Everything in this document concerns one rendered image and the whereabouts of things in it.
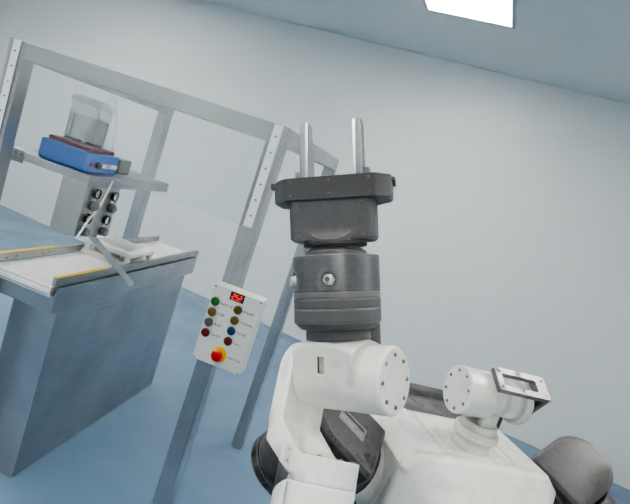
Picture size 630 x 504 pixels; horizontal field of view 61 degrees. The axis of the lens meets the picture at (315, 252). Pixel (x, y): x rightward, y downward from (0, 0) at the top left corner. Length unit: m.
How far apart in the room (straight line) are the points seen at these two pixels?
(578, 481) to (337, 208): 0.60
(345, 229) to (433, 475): 0.37
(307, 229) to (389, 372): 0.16
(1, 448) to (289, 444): 2.23
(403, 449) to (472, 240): 4.18
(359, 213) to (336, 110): 4.74
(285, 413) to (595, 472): 0.57
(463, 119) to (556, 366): 2.25
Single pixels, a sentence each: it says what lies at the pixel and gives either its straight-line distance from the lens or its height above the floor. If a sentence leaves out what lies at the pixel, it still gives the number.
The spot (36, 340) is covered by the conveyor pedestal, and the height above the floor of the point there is 0.60.
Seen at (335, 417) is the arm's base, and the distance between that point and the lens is 0.71.
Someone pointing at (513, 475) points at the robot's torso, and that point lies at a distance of 0.83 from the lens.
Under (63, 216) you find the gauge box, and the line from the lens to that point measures 2.12.
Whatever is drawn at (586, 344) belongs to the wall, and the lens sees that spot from 4.97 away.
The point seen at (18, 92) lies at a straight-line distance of 2.17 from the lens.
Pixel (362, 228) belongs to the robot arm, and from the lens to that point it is 0.52.
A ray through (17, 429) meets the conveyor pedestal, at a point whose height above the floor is 0.21.
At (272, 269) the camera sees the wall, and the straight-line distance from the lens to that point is 5.36.
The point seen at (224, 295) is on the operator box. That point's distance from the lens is 1.73.
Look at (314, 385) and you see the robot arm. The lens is 0.53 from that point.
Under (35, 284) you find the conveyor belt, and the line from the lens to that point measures 2.24.
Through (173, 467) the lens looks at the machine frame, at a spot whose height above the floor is 0.47.
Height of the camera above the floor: 1.58
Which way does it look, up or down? 8 degrees down
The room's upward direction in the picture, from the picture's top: 19 degrees clockwise
